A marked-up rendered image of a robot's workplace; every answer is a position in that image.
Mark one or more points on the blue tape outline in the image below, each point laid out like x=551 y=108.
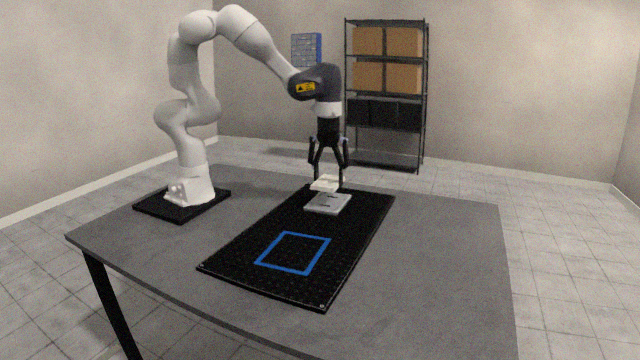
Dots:
x=290 y=270

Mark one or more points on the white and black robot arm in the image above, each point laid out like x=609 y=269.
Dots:
x=321 y=82

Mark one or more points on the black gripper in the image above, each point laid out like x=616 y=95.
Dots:
x=328 y=137

